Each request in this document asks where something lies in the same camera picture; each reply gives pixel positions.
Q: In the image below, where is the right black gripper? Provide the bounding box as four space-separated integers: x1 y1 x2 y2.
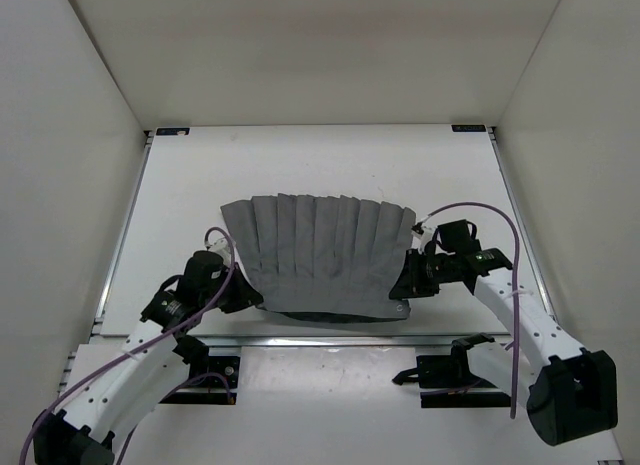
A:
390 248 456 300

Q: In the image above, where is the grey pleated skirt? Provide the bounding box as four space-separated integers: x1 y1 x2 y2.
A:
221 194 416 323

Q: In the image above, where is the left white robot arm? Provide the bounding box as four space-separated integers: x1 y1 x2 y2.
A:
24 246 262 464

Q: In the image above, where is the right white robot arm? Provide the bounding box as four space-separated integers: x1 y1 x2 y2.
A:
390 220 618 446

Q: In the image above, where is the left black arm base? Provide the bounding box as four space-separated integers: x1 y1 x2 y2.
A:
161 336 241 406

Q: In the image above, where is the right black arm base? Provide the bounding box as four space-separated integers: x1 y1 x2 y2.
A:
392 333 511 409

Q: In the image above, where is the left blue table label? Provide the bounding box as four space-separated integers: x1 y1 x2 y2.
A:
155 127 190 136

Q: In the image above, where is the blue table label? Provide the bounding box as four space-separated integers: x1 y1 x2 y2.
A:
451 124 487 133
155 127 190 136

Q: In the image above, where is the right blue table label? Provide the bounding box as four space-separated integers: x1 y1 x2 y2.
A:
451 124 487 133

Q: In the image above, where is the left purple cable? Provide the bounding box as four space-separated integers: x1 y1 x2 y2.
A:
17 227 236 465

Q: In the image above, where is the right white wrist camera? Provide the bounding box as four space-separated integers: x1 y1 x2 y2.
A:
411 219 435 252

